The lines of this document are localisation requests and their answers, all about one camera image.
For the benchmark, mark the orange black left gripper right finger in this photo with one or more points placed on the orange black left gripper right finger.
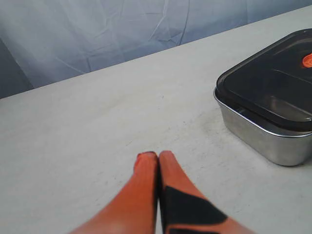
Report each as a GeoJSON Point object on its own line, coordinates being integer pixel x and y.
{"type": "Point", "coordinates": [184, 208]}

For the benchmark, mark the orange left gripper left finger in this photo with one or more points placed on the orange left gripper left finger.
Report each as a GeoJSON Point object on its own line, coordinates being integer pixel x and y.
{"type": "Point", "coordinates": [133, 210]}

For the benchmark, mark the dark lid with orange seal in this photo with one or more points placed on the dark lid with orange seal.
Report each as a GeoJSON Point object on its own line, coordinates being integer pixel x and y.
{"type": "Point", "coordinates": [275, 83]}

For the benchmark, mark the stainless steel lunch box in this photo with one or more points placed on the stainless steel lunch box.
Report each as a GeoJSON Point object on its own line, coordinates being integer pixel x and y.
{"type": "Point", "coordinates": [281, 147]}

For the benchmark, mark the blue-grey backdrop curtain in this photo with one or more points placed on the blue-grey backdrop curtain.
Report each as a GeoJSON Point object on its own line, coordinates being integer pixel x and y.
{"type": "Point", "coordinates": [46, 41]}

